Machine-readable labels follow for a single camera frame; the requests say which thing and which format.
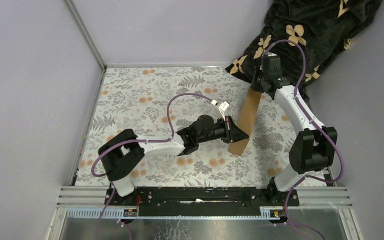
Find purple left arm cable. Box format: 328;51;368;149
90;93;218;240

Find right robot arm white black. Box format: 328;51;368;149
251;53;338;206

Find black floral blanket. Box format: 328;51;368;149
225;0;382;102

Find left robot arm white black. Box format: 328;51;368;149
98;115;249;206

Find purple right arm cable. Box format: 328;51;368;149
264;39;347;240

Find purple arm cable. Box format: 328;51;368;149
90;93;218;240
264;39;347;240

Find brown cardboard box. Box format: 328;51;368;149
228;87;261;156

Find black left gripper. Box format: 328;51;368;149
196;116;248;145

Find aluminium frame rails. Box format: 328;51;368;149
57;186;352;220

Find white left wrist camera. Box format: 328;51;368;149
216;101;230;120

